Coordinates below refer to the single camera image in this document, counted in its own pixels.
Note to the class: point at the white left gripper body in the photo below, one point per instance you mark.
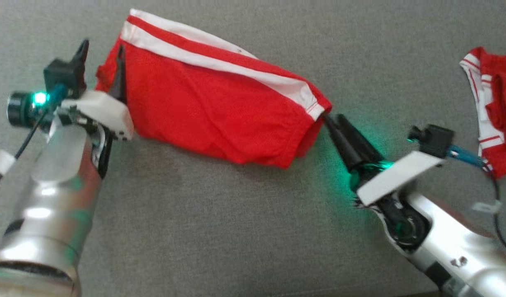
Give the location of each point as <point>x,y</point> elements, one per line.
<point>104,113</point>

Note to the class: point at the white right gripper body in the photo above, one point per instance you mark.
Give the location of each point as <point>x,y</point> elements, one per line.
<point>397,177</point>

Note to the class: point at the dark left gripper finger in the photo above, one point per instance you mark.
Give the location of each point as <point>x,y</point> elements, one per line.
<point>120,80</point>
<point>83,62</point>

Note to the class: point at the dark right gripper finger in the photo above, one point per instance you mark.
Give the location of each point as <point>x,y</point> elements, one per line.
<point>346,152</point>
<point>360,144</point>

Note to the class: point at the red shorts with white stripes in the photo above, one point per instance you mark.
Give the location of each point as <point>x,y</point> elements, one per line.
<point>203,103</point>

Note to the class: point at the red jersey with white sleeves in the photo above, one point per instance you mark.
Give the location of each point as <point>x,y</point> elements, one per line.
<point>498,107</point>

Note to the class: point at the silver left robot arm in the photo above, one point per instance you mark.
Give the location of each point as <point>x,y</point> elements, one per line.
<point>55,198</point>

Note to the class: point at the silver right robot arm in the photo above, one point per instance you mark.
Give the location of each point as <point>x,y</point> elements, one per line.
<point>455,243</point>

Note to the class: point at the grey sofa seat cushion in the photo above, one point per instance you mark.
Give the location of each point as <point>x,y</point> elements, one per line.
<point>216,227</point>

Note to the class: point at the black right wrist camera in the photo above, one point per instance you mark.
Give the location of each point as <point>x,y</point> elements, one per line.
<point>436,140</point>

